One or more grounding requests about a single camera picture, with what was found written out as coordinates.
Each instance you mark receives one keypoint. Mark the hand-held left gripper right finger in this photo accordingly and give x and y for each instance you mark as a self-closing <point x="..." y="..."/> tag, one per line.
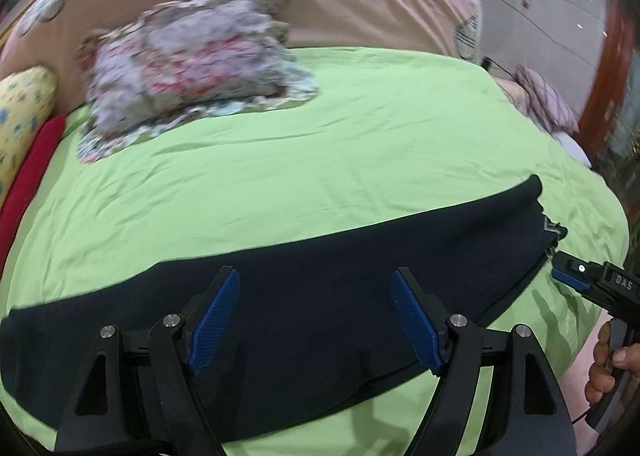
<point x="414" y="320"/>

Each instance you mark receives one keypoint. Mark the person's right hand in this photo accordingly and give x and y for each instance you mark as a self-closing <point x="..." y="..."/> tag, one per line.
<point x="607" y="366"/>

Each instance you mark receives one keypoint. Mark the dark navy pants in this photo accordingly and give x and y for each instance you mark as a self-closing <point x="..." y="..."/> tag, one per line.
<point x="300" y="296"/>

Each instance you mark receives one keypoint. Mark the pink plaid pillow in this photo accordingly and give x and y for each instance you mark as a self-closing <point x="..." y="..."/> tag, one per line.
<point x="547" y="98"/>

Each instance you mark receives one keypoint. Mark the floral ruffled pillow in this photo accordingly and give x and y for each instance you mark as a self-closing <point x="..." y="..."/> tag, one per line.
<point x="200" y="65"/>

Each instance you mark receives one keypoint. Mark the green bed sheet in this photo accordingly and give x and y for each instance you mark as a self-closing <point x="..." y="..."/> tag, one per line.
<point x="300" y="160"/>

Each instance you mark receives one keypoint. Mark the red cloth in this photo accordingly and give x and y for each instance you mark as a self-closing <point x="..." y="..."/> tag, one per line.
<point x="27" y="180"/>

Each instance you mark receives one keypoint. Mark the wooden door frame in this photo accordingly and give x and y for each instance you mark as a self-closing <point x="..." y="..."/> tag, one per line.
<point x="607" y="65"/>

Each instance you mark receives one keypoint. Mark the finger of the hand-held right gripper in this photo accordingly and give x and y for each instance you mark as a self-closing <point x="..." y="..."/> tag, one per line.
<point x="575" y="273"/>

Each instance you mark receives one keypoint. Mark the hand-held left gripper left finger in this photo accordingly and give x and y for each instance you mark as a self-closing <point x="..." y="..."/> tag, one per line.
<point x="216" y="318"/>

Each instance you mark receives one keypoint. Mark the yellow printed pillow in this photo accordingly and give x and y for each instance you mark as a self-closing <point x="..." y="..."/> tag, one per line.
<point x="22" y="115"/>

